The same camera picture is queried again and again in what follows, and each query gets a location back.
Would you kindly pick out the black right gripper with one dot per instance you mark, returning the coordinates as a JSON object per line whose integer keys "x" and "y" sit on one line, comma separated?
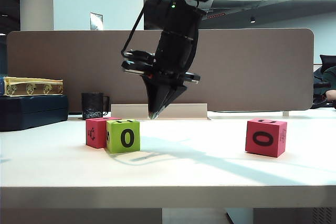
{"x": 136, "y": 68}

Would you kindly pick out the green foam letter block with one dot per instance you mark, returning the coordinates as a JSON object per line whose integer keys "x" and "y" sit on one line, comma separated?
{"x": 123, "y": 148}

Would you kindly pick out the red foam block with penguin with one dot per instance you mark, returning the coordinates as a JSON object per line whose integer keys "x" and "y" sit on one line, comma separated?
{"x": 95, "y": 140}

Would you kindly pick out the red foam block with U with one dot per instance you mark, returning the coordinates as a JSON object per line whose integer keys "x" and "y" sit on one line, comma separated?
{"x": 253, "y": 148}

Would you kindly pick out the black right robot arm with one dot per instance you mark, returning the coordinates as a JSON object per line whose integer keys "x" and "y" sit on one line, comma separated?
{"x": 173, "y": 45}

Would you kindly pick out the black mug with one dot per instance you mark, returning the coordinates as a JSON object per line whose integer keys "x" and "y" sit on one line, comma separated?
{"x": 92, "y": 106}

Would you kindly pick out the brown desk partition panel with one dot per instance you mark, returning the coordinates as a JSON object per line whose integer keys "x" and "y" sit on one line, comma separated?
{"x": 249, "y": 69}

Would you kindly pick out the black ceiling spotlight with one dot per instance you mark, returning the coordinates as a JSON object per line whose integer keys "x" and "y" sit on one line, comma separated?
{"x": 252, "y": 20}

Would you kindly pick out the dark blue box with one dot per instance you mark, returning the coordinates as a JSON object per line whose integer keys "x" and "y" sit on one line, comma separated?
{"x": 34, "y": 111}

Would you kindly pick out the yellow patterned box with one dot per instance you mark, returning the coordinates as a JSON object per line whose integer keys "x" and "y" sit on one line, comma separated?
{"x": 31, "y": 87}

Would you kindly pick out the person in dark green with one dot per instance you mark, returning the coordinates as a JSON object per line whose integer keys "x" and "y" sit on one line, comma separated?
{"x": 330, "y": 77}

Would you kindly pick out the grey vented cabinet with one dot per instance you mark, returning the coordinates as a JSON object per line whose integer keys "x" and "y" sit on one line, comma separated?
{"x": 288, "y": 216}

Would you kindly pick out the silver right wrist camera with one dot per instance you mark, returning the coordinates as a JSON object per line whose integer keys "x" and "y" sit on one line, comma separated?
{"x": 139, "y": 55}

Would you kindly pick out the silver wall plate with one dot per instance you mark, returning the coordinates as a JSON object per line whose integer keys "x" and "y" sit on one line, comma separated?
{"x": 96, "y": 21}

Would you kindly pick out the white partition bracket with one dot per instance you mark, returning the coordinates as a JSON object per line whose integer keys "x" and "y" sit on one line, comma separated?
{"x": 285, "y": 114}

